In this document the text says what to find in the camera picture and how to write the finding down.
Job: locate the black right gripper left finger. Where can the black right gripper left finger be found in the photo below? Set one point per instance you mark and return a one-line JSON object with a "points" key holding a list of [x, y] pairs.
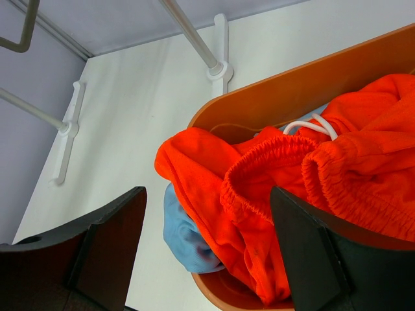
{"points": [[85, 264]]}

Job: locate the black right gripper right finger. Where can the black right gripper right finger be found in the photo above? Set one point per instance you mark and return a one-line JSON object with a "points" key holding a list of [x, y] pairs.
{"points": [[332, 264]]}

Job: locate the light blue shorts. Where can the light blue shorts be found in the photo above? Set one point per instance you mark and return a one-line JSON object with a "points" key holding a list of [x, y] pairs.
{"points": [[197, 230]]}

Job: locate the orange shorts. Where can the orange shorts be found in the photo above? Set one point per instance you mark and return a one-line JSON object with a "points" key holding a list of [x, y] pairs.
{"points": [[355, 160]]}

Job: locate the grey orange-shorts hanger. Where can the grey orange-shorts hanger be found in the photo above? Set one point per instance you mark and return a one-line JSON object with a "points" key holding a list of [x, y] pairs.
{"points": [[27, 31]]}

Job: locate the orange plastic basket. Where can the orange plastic basket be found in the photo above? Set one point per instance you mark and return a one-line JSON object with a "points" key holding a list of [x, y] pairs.
{"points": [[284, 97]]}

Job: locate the silver white clothes rack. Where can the silver white clothes rack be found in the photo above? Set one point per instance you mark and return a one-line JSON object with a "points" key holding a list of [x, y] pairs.
{"points": [[219, 73]]}

